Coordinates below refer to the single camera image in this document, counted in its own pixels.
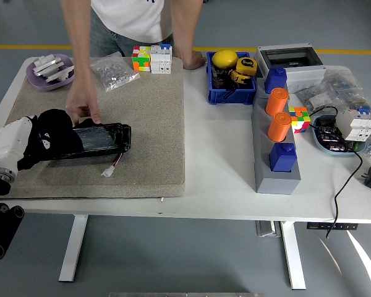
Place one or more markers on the person's right hand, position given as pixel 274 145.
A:
pixel 83 96

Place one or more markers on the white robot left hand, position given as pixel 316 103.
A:
pixel 12 139

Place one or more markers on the person's left hand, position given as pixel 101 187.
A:
pixel 193 60

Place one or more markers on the black printed rag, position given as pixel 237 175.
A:
pixel 55 130

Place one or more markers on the person's left forearm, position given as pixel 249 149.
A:
pixel 184 28

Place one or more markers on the person's right forearm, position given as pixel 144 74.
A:
pixel 80 46

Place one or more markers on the black table control panel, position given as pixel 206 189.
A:
pixel 332 226

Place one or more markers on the white metal bar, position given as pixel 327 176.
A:
pixel 49 66
pixel 46 58
pixel 60 74

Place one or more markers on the yellow lemon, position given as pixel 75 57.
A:
pixel 225 58

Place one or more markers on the white circuit breaker block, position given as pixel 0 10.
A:
pixel 355 125
pixel 160 62

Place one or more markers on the small black device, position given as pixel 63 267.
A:
pixel 221 77

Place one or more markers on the clear bag of screws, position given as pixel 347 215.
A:
pixel 114 72

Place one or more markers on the purple oval tray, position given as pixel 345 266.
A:
pixel 37 82

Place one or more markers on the yellow black tape measure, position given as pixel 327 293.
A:
pixel 239 77

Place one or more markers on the colourful puzzle cube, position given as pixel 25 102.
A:
pixel 300 120
pixel 141 60

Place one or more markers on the blue plastic bin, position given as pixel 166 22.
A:
pixel 232 96

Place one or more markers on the yellow round tape measure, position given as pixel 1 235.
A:
pixel 246 64

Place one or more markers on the grey-brown mat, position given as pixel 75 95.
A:
pixel 142 123

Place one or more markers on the person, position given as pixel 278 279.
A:
pixel 133 15

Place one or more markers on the blue square block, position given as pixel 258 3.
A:
pixel 275 81
pixel 283 159

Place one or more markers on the orange cylinder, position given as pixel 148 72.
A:
pixel 279 128
pixel 276 102

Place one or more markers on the white table leg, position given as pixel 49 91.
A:
pixel 72 247
pixel 293 256

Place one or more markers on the small clear bag of parts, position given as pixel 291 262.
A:
pixel 312 99

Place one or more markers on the long grey block holder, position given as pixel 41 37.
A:
pixel 275 185

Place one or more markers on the black electronic modules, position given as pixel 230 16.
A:
pixel 327 133

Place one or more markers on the large clear bag of parts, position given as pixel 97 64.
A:
pixel 346 86

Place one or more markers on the light blue oval tray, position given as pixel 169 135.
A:
pixel 324 150

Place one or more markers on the grey box under table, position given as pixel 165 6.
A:
pixel 267 229

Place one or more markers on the grey electrical enclosure box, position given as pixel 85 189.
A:
pixel 306 72

